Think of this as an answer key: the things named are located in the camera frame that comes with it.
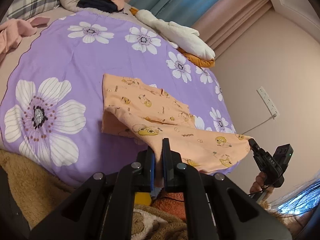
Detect orange cartoon print garment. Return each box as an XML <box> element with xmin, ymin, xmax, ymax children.
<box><xmin>101</xmin><ymin>74</ymin><xmax>250</xmax><ymax>184</ymax></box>

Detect person's right hand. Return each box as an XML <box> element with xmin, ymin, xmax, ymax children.
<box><xmin>249</xmin><ymin>172</ymin><xmax>274</xmax><ymax>194</ymax></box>

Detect yellow plush item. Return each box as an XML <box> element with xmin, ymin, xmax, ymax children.
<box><xmin>134</xmin><ymin>192</ymin><xmax>152</xmax><ymax>206</ymax></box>

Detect orange plush toy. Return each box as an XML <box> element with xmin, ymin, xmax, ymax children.
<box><xmin>151</xmin><ymin>189</ymin><xmax>186</xmax><ymax>222</ymax></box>

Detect brown fuzzy blanket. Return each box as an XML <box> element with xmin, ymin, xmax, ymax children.
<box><xmin>1</xmin><ymin>150</ymin><xmax>188</xmax><ymax>239</ymax></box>

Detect purple floral bed quilt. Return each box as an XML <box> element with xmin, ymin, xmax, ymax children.
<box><xmin>1</xmin><ymin>8</ymin><xmax>234</xmax><ymax>186</ymax></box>

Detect white goose plush toy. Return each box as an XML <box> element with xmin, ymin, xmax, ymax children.
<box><xmin>130</xmin><ymin>7</ymin><xmax>215</xmax><ymax>68</ymax></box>

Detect pink window curtain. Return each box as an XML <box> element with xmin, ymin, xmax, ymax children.
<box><xmin>192</xmin><ymin>0</ymin><xmax>272</xmax><ymax>57</ymax></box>

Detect pink crumpled garment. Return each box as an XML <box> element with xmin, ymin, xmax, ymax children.
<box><xmin>1</xmin><ymin>16</ymin><xmax>50</xmax><ymax>62</ymax></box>

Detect dark navy folded garment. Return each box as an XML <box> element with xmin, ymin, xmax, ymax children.
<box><xmin>77</xmin><ymin>0</ymin><xmax>124</xmax><ymax>13</ymax></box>

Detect grey plaid pillow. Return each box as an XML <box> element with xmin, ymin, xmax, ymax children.
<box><xmin>1</xmin><ymin>0</ymin><xmax>60</xmax><ymax>23</ymax></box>

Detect white wall power strip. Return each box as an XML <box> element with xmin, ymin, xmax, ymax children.
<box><xmin>257</xmin><ymin>86</ymin><xmax>279</xmax><ymax>119</ymax></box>

